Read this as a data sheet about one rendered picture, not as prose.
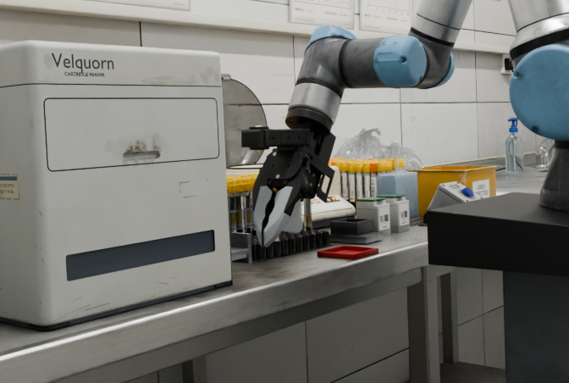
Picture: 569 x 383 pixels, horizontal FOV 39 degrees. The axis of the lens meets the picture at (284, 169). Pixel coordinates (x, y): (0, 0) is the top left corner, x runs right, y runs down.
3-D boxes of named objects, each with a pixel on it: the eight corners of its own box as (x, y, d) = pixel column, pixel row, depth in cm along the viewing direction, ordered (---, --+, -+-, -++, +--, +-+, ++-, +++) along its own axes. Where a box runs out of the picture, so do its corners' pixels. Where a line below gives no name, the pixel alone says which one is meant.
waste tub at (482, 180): (466, 220, 160) (464, 169, 160) (409, 217, 169) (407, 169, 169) (498, 213, 170) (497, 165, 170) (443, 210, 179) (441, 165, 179)
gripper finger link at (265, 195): (283, 258, 119) (300, 201, 122) (258, 243, 115) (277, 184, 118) (267, 257, 121) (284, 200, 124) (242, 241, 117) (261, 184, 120)
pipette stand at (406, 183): (404, 228, 153) (402, 175, 152) (371, 227, 157) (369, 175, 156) (426, 221, 161) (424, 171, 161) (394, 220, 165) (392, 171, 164)
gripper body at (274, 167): (326, 206, 121) (347, 135, 125) (293, 181, 115) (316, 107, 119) (287, 205, 126) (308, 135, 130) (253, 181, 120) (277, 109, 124)
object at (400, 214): (398, 233, 146) (397, 196, 146) (376, 231, 149) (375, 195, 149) (410, 230, 149) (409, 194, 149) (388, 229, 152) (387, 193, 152)
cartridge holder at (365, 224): (366, 244, 134) (365, 223, 134) (322, 241, 140) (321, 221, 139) (383, 240, 138) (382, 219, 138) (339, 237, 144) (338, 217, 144)
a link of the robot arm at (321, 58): (349, 18, 123) (303, 22, 128) (329, 80, 119) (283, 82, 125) (372, 47, 129) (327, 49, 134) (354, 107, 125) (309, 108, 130)
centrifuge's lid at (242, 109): (185, 71, 173) (165, 79, 179) (200, 187, 172) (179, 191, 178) (262, 72, 187) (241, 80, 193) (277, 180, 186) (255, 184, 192)
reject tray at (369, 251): (353, 259, 120) (353, 254, 120) (317, 256, 124) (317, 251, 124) (378, 252, 125) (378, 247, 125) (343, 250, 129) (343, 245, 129)
